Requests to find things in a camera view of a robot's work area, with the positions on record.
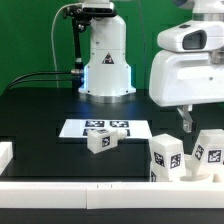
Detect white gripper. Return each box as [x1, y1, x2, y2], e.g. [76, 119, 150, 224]
[149, 50, 224, 133]

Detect white round stool seat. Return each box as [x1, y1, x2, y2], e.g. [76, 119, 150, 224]
[149, 153, 214, 183]

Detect white marker sheet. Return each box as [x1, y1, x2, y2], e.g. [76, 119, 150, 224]
[59, 119, 152, 139]

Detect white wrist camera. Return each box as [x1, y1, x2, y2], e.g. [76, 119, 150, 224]
[157, 20, 224, 52]

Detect black cable upper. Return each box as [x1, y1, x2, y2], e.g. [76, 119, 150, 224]
[3, 70, 83, 95]

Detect black cable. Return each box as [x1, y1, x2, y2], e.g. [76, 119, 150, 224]
[3, 77, 83, 96]
[3, 70, 83, 95]

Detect white cable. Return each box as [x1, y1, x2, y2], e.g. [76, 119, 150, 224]
[50, 3, 81, 89]

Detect black cable lower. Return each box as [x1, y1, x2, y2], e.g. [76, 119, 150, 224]
[3, 77, 83, 96]

